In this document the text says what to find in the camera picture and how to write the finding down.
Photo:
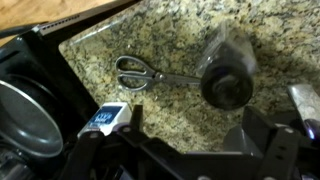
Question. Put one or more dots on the grey metal scissors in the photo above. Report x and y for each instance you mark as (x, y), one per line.
(150, 76)

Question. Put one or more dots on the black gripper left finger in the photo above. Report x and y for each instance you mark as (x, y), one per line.
(133, 156)

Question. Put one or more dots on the small dark capped bottle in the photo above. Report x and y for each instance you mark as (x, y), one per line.
(228, 80)

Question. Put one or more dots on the blue and white box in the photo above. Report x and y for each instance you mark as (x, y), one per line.
(106, 116)

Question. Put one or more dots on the black electric stove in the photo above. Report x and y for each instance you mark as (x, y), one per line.
(43, 56)

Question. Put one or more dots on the black frying pan silver rim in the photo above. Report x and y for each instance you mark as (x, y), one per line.
(26, 116)

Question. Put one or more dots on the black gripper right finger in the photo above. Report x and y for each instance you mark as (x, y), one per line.
(286, 153)

